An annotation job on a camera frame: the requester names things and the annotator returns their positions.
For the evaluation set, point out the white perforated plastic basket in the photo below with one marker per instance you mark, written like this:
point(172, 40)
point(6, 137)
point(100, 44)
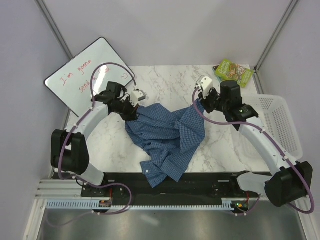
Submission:
point(277, 120)

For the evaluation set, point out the white slotted cable duct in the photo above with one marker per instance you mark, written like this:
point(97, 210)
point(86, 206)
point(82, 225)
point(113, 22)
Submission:
point(97, 205)

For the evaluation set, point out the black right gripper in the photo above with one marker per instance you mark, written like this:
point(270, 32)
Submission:
point(204, 102)

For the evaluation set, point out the left grey corner post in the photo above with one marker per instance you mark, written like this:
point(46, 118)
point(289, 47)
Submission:
point(54, 27)

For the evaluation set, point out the aluminium frame rails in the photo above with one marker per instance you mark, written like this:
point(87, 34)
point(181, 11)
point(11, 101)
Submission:
point(252, 219)

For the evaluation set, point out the blue checked long sleeve shirt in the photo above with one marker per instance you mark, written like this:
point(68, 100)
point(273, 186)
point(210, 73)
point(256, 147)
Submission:
point(169, 138)

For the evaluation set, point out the whiteboard with red writing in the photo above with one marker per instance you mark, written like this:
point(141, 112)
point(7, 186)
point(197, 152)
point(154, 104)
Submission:
point(87, 75)

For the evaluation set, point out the grey corner post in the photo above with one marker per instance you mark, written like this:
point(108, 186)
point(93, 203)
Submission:
point(276, 33)
point(54, 27)

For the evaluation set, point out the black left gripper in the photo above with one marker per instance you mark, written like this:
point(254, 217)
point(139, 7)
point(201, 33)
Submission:
point(132, 114)

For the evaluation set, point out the right grey corner post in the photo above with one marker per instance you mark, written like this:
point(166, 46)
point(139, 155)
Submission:
point(276, 33)

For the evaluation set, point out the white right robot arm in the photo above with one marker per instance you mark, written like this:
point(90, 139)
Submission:
point(290, 180)

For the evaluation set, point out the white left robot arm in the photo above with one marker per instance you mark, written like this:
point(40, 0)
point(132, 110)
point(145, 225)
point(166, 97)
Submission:
point(69, 151)

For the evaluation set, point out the green illustrated book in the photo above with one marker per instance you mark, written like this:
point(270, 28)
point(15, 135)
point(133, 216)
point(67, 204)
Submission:
point(230, 71)

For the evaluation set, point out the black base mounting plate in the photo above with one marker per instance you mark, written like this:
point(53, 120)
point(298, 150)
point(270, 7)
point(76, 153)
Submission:
point(192, 189)

